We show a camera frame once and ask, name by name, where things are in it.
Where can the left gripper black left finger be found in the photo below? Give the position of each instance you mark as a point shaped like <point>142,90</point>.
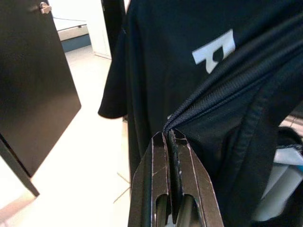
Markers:
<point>151,184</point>

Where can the black sports shirt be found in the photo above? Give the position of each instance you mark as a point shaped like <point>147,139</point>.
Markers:
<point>177,71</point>

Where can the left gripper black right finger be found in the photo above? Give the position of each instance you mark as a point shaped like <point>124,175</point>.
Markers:
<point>196,189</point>

